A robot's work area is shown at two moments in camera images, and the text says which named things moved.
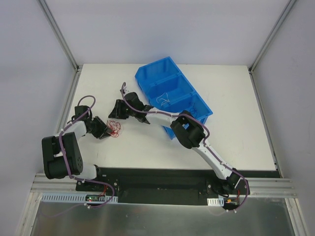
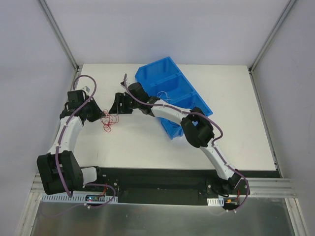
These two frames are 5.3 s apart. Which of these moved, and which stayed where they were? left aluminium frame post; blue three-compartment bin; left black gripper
Moved: left black gripper
Stayed: left aluminium frame post; blue three-compartment bin
